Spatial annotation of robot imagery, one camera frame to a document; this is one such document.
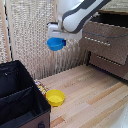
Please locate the bamboo screen panel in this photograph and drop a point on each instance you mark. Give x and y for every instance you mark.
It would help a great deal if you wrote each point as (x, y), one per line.
(73, 56)
(28, 33)

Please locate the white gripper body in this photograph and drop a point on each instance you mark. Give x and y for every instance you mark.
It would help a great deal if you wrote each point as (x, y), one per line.
(63, 31)

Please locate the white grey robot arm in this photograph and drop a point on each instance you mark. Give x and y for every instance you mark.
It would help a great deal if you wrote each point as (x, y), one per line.
(73, 16)

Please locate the blue plastic bowl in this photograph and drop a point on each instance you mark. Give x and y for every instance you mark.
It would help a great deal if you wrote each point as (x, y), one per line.
(55, 44)

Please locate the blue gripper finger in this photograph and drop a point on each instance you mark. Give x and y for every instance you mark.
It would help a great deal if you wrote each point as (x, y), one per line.
(63, 42)

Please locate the dark wooden drawer cabinet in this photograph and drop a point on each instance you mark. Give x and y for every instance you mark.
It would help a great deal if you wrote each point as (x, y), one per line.
(100, 70)

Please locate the wooden screen post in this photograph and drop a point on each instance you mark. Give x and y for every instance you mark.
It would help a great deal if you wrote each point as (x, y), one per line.
(55, 63)

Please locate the black fabric storage box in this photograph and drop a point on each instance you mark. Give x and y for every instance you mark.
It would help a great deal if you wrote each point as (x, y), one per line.
(20, 100)

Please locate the yellow plastic bowl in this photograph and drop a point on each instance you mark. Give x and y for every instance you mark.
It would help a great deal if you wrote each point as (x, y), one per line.
(55, 97)

